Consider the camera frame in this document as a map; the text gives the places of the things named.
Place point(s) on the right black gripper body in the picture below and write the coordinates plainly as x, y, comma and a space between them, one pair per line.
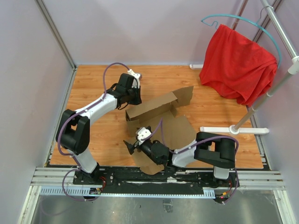
146, 146

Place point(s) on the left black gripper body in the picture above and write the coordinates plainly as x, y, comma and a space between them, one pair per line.
127, 93

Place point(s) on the brown cardboard box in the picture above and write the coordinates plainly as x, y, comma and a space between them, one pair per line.
161, 114

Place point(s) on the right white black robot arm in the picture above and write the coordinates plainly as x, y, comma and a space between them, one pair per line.
214, 149

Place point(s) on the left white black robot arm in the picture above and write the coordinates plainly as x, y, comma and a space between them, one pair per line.
73, 135

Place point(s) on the red cloth shirt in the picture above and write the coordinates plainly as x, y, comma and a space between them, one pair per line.
236, 67

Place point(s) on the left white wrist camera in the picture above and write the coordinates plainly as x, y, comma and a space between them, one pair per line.
137, 78

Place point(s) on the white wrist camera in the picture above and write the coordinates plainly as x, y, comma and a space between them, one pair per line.
137, 78
143, 134

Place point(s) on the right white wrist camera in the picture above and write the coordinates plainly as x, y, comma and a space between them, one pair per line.
143, 134

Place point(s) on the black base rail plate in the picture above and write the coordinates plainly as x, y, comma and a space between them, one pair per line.
131, 180

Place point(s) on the aluminium frame post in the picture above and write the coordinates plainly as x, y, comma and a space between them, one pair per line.
48, 18

